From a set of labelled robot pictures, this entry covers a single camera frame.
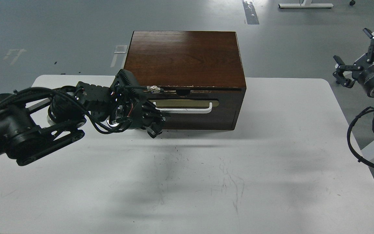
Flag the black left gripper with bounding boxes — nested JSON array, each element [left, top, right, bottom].
[[76, 69, 170, 139]]

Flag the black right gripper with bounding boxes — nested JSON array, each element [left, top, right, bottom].
[[333, 28, 374, 98]]

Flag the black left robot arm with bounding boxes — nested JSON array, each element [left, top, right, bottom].
[[0, 69, 170, 166]]

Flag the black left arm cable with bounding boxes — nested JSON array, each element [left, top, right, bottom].
[[0, 85, 116, 134]]

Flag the white desk leg base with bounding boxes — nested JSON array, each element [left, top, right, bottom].
[[279, 0, 334, 9]]

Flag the dark wooden cabinet box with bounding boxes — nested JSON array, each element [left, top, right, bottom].
[[123, 31, 246, 130]]

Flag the wooden drawer with white handle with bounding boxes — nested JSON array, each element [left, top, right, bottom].
[[146, 90, 245, 130]]

